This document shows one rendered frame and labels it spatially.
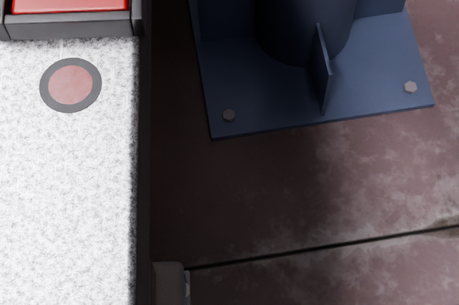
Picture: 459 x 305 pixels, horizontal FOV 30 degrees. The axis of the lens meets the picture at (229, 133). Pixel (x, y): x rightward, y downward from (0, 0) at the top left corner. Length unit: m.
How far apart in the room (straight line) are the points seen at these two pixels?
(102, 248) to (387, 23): 1.18
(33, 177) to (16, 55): 0.07
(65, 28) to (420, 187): 1.04
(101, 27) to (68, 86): 0.03
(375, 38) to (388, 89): 0.10
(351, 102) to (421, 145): 0.14
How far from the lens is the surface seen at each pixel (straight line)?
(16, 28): 0.45
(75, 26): 0.44
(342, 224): 1.38
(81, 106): 0.43
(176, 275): 0.49
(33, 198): 0.42
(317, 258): 1.36
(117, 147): 0.42
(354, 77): 1.48
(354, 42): 1.51
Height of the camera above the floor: 1.30
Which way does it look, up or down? 65 degrees down
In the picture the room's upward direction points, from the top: 2 degrees counter-clockwise
